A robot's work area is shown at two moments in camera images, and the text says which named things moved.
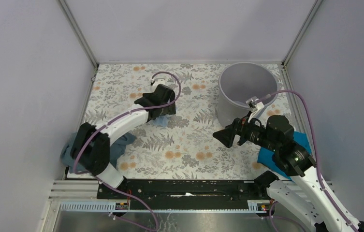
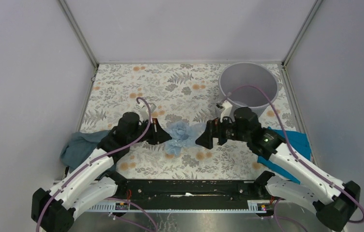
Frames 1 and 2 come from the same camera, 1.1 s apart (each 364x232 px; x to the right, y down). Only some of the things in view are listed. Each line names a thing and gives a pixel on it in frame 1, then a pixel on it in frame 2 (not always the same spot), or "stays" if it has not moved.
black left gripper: (169, 109) -> (158, 134)
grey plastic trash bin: (239, 82) stays
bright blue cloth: (265, 155) stays
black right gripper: (239, 126) -> (213, 129)
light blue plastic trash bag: (162, 120) -> (182, 135)
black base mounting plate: (179, 194) stays
